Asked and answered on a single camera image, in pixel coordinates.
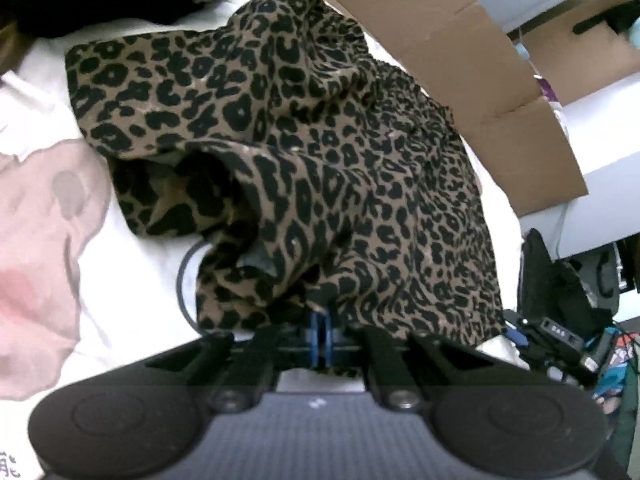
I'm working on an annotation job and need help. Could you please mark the folded black clothes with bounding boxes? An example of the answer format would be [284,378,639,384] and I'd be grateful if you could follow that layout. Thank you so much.
[515,229,621,331]

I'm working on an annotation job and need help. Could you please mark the flattened cardboard sheet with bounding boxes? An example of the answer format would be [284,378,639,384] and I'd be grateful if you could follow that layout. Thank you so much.
[290,0,588,218]

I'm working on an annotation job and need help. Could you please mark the purple and white bag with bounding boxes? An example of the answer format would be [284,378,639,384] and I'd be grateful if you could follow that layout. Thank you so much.
[532,75,566,126]

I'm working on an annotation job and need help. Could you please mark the brown garment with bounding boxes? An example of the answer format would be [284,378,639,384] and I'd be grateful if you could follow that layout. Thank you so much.
[0,22,31,78]

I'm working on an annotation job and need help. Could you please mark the white cabinet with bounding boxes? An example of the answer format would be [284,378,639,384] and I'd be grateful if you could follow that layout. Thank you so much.
[517,72,640,261]

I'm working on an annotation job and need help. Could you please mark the cream bear print blanket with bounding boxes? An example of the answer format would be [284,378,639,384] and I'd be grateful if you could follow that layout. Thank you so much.
[0,0,526,480]

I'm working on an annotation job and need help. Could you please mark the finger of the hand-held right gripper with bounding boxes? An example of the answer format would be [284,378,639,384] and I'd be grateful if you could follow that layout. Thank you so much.
[502,310,532,357]

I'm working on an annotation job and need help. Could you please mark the person's green clothing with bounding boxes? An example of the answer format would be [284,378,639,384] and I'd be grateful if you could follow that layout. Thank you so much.
[612,385,640,480]

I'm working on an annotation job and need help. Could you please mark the teal printed cloth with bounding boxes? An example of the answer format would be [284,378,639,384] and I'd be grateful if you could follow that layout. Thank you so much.
[590,330,640,416]

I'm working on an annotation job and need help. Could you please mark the upright cardboard board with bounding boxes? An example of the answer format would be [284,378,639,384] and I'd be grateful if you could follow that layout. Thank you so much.
[520,0,640,106]

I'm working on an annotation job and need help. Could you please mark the leopard print garment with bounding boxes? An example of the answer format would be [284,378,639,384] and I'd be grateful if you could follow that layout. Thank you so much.
[65,0,506,376]

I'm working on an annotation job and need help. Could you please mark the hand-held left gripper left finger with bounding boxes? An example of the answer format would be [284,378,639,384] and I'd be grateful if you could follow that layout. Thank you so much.
[145,311,322,412]

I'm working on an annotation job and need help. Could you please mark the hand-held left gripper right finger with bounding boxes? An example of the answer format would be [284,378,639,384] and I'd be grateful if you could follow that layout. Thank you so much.
[324,311,530,412]

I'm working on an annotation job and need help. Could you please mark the black strap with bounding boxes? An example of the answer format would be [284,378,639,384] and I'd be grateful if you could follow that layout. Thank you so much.
[572,5,636,36]

